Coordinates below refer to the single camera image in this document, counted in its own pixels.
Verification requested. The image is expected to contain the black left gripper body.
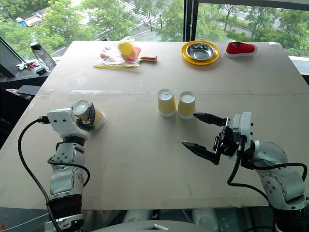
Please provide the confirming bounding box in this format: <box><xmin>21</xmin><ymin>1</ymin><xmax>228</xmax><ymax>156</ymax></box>
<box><xmin>76</xmin><ymin>115</ymin><xmax>96</xmax><ymax>132</ymax></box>

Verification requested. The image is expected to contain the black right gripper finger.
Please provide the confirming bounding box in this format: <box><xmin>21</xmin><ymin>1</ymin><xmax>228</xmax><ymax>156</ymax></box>
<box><xmin>193</xmin><ymin>112</ymin><xmax>229</xmax><ymax>127</ymax></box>
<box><xmin>181</xmin><ymin>141</ymin><xmax>222</xmax><ymax>166</ymax></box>

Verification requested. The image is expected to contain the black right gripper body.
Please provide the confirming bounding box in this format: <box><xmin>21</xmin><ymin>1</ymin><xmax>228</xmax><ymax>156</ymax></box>
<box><xmin>212</xmin><ymin>117</ymin><xmax>242</xmax><ymax>160</ymax></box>

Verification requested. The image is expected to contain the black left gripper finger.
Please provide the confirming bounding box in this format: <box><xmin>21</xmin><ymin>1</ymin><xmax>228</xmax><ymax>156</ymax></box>
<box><xmin>85</xmin><ymin>102</ymin><xmax>96</xmax><ymax>122</ymax></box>

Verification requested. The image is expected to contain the yellow and white paper cup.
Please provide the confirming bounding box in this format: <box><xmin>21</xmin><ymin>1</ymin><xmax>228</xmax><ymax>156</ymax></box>
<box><xmin>71</xmin><ymin>100</ymin><xmax>107</xmax><ymax>130</ymax></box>
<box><xmin>177</xmin><ymin>91</ymin><xmax>197</xmax><ymax>120</ymax></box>
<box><xmin>157</xmin><ymin>89</ymin><xmax>178</xmax><ymax>118</ymax></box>

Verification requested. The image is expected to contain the clear plastic bag with toys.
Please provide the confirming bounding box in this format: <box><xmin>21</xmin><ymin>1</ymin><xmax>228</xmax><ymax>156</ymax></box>
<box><xmin>93</xmin><ymin>36</ymin><xmax>141</xmax><ymax>70</ymax></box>

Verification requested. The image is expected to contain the yellow round plate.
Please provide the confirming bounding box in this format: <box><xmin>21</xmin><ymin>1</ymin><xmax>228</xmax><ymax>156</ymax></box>
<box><xmin>181</xmin><ymin>40</ymin><xmax>221</xmax><ymax>66</ymax></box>

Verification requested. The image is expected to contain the stainless steel bowl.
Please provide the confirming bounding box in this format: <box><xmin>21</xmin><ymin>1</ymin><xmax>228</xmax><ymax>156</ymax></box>
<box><xmin>186</xmin><ymin>43</ymin><xmax>215</xmax><ymax>61</ymax></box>

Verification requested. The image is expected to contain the clear bottle with black cap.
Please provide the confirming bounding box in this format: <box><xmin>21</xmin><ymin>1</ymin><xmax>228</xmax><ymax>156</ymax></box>
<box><xmin>29</xmin><ymin>41</ymin><xmax>57</xmax><ymax>71</ymax></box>

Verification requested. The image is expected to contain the red and white shoe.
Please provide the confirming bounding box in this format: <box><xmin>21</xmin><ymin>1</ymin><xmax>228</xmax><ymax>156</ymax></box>
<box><xmin>224</xmin><ymin>41</ymin><xmax>258</xmax><ymax>59</ymax></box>

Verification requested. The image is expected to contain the dark side table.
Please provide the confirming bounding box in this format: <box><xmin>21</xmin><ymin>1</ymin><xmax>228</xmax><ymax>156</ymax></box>
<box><xmin>0</xmin><ymin>60</ymin><xmax>58</xmax><ymax>150</ymax></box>

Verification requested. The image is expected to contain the red table tennis paddle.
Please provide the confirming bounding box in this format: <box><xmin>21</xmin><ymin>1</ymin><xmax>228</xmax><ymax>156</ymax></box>
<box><xmin>130</xmin><ymin>46</ymin><xmax>158</xmax><ymax>64</ymax></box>

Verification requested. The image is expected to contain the bunch of keys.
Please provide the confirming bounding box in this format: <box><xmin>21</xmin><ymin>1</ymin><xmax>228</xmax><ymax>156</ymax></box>
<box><xmin>16</xmin><ymin>61</ymin><xmax>41</xmax><ymax>72</ymax></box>

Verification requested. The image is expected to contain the silver robot torso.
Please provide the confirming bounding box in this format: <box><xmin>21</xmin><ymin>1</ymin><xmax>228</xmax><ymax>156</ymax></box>
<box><xmin>95</xmin><ymin>209</ymin><xmax>219</xmax><ymax>232</ymax></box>

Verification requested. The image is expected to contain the black slanted panel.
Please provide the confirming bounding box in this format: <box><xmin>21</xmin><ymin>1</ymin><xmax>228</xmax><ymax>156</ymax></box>
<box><xmin>0</xmin><ymin>35</ymin><xmax>26</xmax><ymax>78</ymax></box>

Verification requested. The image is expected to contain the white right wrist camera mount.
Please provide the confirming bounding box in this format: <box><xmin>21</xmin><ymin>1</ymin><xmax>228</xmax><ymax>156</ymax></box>
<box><xmin>232</xmin><ymin>111</ymin><xmax>254</xmax><ymax>160</ymax></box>

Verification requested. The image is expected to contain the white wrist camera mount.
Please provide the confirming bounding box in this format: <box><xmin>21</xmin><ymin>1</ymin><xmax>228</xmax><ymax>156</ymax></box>
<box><xmin>46</xmin><ymin>108</ymin><xmax>90</xmax><ymax>140</ymax></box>
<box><xmin>232</xmin><ymin>111</ymin><xmax>254</xmax><ymax>160</ymax></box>

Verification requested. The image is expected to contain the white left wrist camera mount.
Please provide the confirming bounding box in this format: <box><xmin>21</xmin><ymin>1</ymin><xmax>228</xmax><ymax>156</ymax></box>
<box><xmin>46</xmin><ymin>108</ymin><xmax>90</xmax><ymax>140</ymax></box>

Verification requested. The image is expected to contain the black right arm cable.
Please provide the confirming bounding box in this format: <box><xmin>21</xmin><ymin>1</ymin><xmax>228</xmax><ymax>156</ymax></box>
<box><xmin>226</xmin><ymin>145</ymin><xmax>308</xmax><ymax>204</ymax></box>

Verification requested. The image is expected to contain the short black left arm cable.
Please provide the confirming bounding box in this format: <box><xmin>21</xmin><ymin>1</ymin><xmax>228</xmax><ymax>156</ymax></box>
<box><xmin>47</xmin><ymin>156</ymin><xmax>91</xmax><ymax>188</ymax></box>

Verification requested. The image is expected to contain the long black left arm cable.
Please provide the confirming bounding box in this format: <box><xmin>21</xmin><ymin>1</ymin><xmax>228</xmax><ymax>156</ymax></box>
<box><xmin>17</xmin><ymin>116</ymin><xmax>64</xmax><ymax>232</ymax></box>

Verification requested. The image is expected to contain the dark window frame post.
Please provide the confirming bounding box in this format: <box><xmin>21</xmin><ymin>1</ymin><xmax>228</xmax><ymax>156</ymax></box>
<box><xmin>183</xmin><ymin>0</ymin><xmax>199</xmax><ymax>42</ymax></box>

